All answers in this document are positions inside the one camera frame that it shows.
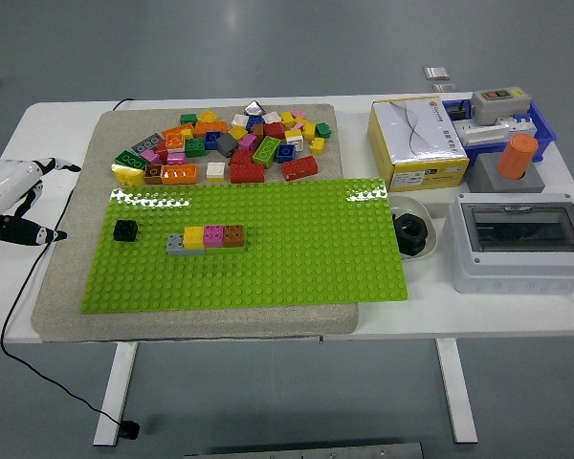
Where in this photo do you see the white terminal block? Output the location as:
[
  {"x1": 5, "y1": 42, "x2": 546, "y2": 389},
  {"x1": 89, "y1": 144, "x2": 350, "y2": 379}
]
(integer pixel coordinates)
[{"x1": 452, "y1": 114, "x2": 540, "y2": 147}]

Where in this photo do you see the grey switch box red button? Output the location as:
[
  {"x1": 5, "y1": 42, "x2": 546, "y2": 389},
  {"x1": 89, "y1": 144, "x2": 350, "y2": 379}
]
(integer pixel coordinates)
[{"x1": 471, "y1": 87, "x2": 532, "y2": 126}]

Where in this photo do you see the dark green long brick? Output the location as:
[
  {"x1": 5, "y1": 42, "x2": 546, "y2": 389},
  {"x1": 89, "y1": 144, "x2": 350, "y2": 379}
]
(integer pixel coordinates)
[{"x1": 114, "y1": 149, "x2": 150, "y2": 171}]

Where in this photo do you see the large shiny yellow brick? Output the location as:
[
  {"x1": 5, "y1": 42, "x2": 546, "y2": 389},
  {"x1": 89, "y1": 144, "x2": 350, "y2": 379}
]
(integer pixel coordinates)
[{"x1": 111, "y1": 163, "x2": 147, "y2": 187}]

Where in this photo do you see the orange long building brick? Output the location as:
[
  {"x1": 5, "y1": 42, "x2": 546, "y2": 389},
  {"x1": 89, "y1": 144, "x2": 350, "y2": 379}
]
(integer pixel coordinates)
[
  {"x1": 161, "y1": 164, "x2": 200, "y2": 186},
  {"x1": 193, "y1": 120, "x2": 230, "y2": 140}
]

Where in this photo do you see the yellow square building brick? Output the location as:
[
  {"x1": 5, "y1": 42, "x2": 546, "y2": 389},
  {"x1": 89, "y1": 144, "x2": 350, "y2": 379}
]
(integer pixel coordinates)
[{"x1": 182, "y1": 226, "x2": 207, "y2": 251}]

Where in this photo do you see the lime green studded baseplate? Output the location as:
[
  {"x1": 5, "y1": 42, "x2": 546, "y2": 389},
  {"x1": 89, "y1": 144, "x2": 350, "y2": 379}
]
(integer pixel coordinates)
[{"x1": 79, "y1": 177, "x2": 408, "y2": 316}]

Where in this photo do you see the white bowl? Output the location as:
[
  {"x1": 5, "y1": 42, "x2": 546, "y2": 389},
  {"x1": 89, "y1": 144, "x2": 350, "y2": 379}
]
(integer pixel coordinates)
[{"x1": 386, "y1": 194, "x2": 440, "y2": 262}]

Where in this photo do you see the black adapter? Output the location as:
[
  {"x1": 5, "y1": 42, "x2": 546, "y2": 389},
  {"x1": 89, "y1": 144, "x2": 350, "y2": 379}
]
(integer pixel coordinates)
[{"x1": 447, "y1": 99, "x2": 475, "y2": 120}]

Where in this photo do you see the black square building brick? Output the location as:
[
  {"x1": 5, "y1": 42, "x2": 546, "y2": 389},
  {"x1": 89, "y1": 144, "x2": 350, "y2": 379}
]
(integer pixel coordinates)
[{"x1": 113, "y1": 218, "x2": 140, "y2": 243}]

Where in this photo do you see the large black nut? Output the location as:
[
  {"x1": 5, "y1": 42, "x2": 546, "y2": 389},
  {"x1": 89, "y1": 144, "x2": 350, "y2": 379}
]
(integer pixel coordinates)
[{"x1": 391, "y1": 213, "x2": 430, "y2": 257}]

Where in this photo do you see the blue plastic bin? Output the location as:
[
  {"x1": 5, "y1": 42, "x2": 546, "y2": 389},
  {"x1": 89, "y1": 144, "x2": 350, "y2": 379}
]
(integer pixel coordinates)
[{"x1": 442, "y1": 98, "x2": 559, "y2": 166}]

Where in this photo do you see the brown square building brick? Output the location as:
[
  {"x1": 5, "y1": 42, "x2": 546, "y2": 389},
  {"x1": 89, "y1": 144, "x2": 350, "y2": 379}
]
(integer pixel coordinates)
[{"x1": 222, "y1": 224, "x2": 246, "y2": 249}]

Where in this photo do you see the yellow and white cardboard box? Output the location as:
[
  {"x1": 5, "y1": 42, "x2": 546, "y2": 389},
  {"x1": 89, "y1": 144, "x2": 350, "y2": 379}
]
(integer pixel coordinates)
[{"x1": 366, "y1": 97, "x2": 471, "y2": 192}]

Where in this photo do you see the dark grey building brick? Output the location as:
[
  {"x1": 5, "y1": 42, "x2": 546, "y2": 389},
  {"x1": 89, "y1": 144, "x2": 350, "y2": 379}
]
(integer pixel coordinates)
[{"x1": 215, "y1": 132, "x2": 240, "y2": 158}]

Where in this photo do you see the white table leg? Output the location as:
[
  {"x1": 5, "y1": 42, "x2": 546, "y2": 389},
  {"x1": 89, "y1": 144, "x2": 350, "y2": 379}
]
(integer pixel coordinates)
[
  {"x1": 434, "y1": 338, "x2": 479, "y2": 444},
  {"x1": 93, "y1": 341, "x2": 139, "y2": 447}
]

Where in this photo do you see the orange cylinder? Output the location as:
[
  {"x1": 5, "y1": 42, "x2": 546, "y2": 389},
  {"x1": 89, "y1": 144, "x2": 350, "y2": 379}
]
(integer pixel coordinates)
[{"x1": 496, "y1": 132, "x2": 540, "y2": 182}]

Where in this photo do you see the pink square building brick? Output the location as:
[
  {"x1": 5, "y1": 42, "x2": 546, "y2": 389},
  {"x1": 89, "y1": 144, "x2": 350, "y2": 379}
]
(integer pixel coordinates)
[{"x1": 203, "y1": 224, "x2": 226, "y2": 249}]

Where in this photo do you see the grey electrical enclosure box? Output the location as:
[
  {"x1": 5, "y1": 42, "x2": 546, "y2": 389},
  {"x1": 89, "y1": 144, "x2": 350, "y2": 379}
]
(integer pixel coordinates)
[{"x1": 442, "y1": 192, "x2": 574, "y2": 295}]

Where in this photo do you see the grey square block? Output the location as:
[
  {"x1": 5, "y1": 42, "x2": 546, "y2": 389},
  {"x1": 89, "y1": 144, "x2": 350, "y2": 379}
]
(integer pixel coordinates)
[{"x1": 467, "y1": 153, "x2": 546, "y2": 194}]

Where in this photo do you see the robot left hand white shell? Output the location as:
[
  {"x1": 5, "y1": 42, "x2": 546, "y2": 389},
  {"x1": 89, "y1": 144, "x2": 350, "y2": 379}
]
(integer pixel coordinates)
[{"x1": 0, "y1": 156, "x2": 82, "y2": 248}]

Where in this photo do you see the lime green long brick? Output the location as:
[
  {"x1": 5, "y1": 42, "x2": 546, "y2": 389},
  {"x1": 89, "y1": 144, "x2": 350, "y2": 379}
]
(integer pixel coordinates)
[{"x1": 252, "y1": 135, "x2": 282, "y2": 168}]

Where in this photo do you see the grey-brown table mat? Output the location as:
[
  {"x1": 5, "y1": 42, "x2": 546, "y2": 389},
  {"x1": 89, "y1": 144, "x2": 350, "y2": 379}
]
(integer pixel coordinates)
[{"x1": 31, "y1": 103, "x2": 360, "y2": 343}]

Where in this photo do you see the black cord with plug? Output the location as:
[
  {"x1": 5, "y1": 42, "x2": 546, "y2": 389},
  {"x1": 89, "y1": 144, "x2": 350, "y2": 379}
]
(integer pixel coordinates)
[{"x1": 0, "y1": 187, "x2": 141, "y2": 441}]

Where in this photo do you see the grey flat long brick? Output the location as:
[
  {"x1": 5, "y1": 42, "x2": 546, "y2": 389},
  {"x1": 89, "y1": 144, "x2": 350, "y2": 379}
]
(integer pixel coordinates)
[{"x1": 131, "y1": 132, "x2": 166, "y2": 155}]

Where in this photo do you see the red long building brick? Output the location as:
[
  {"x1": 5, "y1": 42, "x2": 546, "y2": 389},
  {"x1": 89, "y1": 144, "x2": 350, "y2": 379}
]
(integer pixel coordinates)
[
  {"x1": 228, "y1": 164, "x2": 265, "y2": 186},
  {"x1": 280, "y1": 155, "x2": 320, "y2": 183}
]

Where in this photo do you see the light grey long brick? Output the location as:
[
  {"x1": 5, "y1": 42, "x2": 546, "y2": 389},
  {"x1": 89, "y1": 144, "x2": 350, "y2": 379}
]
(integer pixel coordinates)
[{"x1": 166, "y1": 233, "x2": 207, "y2": 257}]

